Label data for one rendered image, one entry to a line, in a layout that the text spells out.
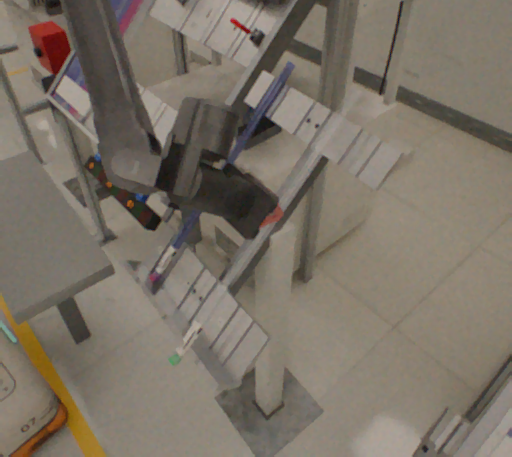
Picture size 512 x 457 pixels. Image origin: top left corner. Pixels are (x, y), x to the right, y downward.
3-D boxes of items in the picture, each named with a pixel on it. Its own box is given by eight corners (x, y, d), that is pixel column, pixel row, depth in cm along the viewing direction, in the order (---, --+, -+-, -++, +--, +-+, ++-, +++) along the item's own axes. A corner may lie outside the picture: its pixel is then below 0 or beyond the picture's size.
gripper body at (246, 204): (236, 164, 65) (201, 148, 59) (282, 202, 59) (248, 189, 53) (212, 202, 66) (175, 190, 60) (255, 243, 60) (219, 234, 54)
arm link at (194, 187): (152, 197, 53) (186, 207, 50) (169, 141, 54) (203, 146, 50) (193, 209, 59) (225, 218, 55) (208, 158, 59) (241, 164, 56)
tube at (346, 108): (178, 365, 73) (173, 365, 72) (174, 358, 74) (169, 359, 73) (363, 94, 65) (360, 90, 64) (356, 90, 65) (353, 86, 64)
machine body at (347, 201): (261, 305, 174) (263, 182, 132) (161, 210, 212) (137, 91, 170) (368, 224, 206) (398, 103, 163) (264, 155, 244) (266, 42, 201)
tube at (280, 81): (158, 281, 93) (154, 281, 93) (154, 277, 94) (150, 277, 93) (295, 66, 85) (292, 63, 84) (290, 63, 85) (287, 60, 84)
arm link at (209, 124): (133, 183, 60) (107, 174, 51) (158, 100, 60) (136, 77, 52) (220, 208, 59) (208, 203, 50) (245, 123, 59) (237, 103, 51)
